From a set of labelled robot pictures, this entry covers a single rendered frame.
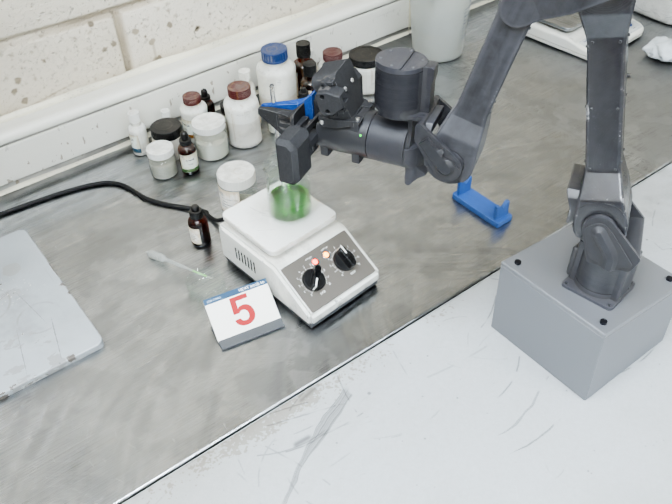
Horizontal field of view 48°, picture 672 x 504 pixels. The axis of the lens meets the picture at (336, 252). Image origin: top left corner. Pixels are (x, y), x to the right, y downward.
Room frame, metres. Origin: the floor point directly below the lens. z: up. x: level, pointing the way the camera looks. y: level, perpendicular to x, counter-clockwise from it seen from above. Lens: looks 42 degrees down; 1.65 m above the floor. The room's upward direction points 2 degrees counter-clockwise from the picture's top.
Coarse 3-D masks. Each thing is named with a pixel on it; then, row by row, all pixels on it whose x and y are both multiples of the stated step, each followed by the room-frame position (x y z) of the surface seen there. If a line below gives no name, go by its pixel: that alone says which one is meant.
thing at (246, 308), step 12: (264, 288) 0.73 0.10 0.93; (228, 300) 0.71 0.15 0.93; (240, 300) 0.71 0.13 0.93; (252, 300) 0.71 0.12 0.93; (264, 300) 0.71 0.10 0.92; (216, 312) 0.69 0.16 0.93; (228, 312) 0.69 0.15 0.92; (240, 312) 0.69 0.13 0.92; (252, 312) 0.70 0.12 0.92; (264, 312) 0.70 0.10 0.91; (276, 312) 0.70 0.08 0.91; (216, 324) 0.68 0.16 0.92; (228, 324) 0.68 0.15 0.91; (240, 324) 0.68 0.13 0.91
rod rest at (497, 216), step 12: (468, 180) 0.95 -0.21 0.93; (456, 192) 0.95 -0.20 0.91; (468, 192) 0.95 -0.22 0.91; (468, 204) 0.92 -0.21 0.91; (480, 204) 0.92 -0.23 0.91; (492, 204) 0.91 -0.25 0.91; (504, 204) 0.89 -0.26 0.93; (480, 216) 0.90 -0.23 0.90; (492, 216) 0.89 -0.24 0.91; (504, 216) 0.88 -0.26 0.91
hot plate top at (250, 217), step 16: (240, 208) 0.83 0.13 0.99; (256, 208) 0.83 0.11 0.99; (320, 208) 0.83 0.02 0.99; (240, 224) 0.80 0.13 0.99; (256, 224) 0.80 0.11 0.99; (272, 224) 0.79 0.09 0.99; (288, 224) 0.79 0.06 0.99; (304, 224) 0.79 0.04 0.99; (320, 224) 0.79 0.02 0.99; (256, 240) 0.76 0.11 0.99; (272, 240) 0.76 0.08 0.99; (288, 240) 0.76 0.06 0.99
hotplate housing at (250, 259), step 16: (224, 224) 0.82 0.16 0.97; (336, 224) 0.81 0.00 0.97; (224, 240) 0.81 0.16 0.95; (240, 240) 0.79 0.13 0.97; (304, 240) 0.78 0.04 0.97; (320, 240) 0.78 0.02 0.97; (240, 256) 0.79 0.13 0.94; (256, 256) 0.76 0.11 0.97; (272, 256) 0.75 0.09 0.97; (288, 256) 0.75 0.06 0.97; (256, 272) 0.76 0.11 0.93; (272, 272) 0.73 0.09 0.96; (272, 288) 0.73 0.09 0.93; (288, 288) 0.71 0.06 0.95; (352, 288) 0.73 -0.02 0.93; (368, 288) 0.75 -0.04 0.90; (288, 304) 0.71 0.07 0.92; (304, 304) 0.69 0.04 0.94; (336, 304) 0.70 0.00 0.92; (304, 320) 0.69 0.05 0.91; (320, 320) 0.69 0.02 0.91
